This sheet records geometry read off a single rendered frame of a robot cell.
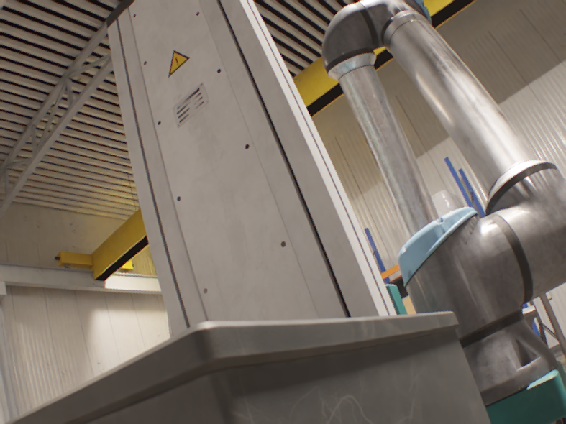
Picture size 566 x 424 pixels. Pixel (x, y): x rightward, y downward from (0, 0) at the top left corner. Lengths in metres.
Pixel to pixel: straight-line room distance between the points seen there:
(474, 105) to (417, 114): 11.42
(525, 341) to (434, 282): 0.16
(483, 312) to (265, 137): 0.40
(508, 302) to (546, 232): 0.11
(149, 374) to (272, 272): 0.51
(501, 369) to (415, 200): 0.47
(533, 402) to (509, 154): 0.39
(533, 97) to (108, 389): 11.53
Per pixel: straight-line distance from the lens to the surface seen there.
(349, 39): 1.05
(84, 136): 12.29
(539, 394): 0.67
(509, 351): 0.68
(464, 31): 12.74
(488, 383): 0.66
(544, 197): 0.76
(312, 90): 9.27
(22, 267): 12.70
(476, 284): 0.69
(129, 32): 1.13
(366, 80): 1.04
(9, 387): 11.93
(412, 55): 0.99
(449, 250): 0.69
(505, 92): 11.80
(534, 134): 11.36
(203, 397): 0.18
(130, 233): 12.30
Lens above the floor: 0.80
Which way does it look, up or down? 23 degrees up
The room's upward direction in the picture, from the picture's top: 20 degrees counter-clockwise
